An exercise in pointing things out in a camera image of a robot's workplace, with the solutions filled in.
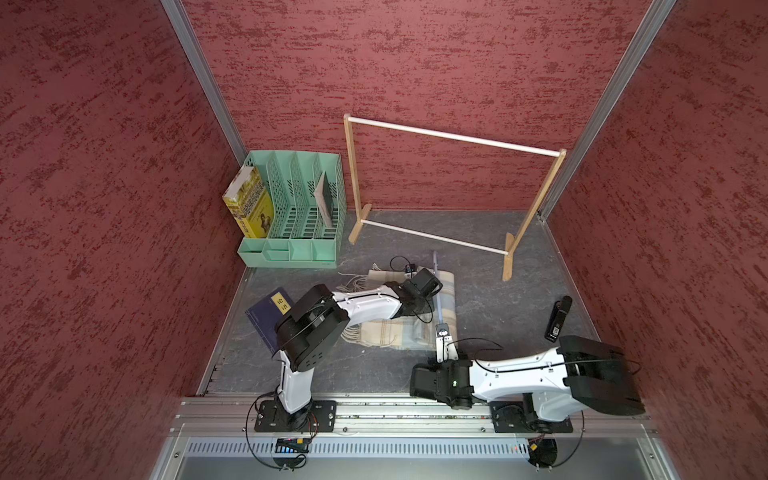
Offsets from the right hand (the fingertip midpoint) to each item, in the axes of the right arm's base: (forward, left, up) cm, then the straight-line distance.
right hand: (444, 356), depth 83 cm
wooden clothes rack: (+37, -28, +5) cm, 47 cm away
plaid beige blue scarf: (+7, +11, +1) cm, 13 cm away
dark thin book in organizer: (+50, +38, +15) cm, 65 cm away
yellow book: (+44, +60, +20) cm, 77 cm away
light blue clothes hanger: (+11, +2, +18) cm, 21 cm away
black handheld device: (+11, -36, 0) cm, 38 cm away
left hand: (+15, +4, +1) cm, 15 cm away
